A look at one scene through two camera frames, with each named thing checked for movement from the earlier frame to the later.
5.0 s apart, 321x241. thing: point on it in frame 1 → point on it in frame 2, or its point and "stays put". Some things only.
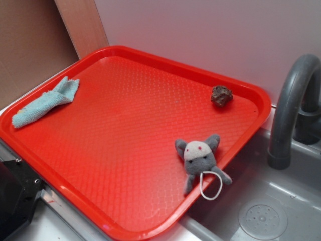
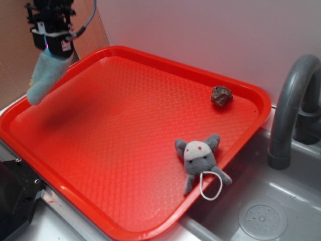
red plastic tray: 98,132 stays put
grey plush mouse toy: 199,159 stays put
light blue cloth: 63,93 → 49,69
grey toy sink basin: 262,203 stays put
